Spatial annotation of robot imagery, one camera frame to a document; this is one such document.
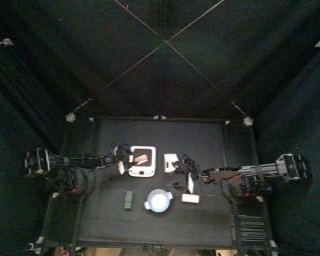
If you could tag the blue white bowl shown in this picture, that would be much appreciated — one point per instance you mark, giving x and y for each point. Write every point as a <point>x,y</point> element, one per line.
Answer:
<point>157,200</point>

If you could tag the pink salmon sushi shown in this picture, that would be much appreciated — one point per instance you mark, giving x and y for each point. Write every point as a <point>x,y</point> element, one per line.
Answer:
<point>141,159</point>

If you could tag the green toy block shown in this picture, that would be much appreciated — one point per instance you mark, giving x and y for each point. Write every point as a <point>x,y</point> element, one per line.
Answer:
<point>128,200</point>

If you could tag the white rectangular tray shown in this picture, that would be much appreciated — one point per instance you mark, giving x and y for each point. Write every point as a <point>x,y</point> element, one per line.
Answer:
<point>142,171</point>

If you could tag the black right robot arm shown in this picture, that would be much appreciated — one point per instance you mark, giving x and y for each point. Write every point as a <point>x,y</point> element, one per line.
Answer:
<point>260,170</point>

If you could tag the white toy box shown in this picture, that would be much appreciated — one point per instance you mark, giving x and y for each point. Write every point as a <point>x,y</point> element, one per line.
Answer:
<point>169,162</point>

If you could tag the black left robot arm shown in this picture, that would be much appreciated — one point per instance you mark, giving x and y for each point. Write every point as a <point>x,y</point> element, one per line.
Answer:
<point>63,161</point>

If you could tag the silver frame centre bracket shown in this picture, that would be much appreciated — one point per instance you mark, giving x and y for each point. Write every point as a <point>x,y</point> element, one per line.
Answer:
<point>158,117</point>

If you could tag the white rice block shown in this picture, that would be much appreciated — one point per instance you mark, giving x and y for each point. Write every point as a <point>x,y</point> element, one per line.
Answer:
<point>189,198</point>

